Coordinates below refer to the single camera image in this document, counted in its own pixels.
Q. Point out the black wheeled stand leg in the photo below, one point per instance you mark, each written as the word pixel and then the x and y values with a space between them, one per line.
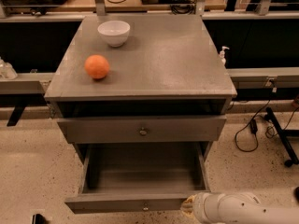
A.
pixel 284 135

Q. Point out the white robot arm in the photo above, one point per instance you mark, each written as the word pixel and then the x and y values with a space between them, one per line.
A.
pixel 236 208

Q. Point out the grey drawer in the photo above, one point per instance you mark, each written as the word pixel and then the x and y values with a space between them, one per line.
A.
pixel 142 129
pixel 139 177

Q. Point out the white ceramic bowl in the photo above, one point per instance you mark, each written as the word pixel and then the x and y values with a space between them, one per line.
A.
pixel 114 33

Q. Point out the black metal bracket leg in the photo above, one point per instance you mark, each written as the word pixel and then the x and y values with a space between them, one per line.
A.
pixel 16 115

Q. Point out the grey top drawer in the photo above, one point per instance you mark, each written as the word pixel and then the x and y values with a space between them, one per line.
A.
pixel 142 129

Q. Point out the white pump bottle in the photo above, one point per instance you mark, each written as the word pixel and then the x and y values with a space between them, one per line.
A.
pixel 222 54

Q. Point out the orange ball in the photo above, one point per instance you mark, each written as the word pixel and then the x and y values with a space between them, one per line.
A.
pixel 96 66

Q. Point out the clear plastic bottle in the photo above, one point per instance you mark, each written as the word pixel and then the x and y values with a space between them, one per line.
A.
pixel 6 70

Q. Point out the grey wooden drawer cabinet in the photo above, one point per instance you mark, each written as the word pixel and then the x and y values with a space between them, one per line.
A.
pixel 167 67

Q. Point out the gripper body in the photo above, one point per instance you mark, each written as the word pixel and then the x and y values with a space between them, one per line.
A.
pixel 199 207

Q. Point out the small black floor object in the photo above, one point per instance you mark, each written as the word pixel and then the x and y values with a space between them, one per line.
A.
pixel 38 219

